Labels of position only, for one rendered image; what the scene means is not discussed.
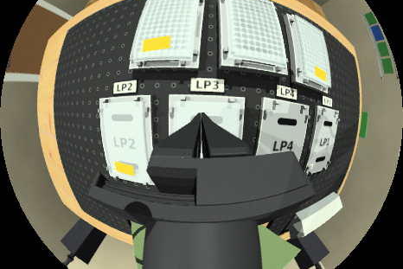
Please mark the white operator button panel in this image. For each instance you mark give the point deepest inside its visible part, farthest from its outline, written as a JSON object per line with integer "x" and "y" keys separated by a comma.
{"x": 308, "y": 219}

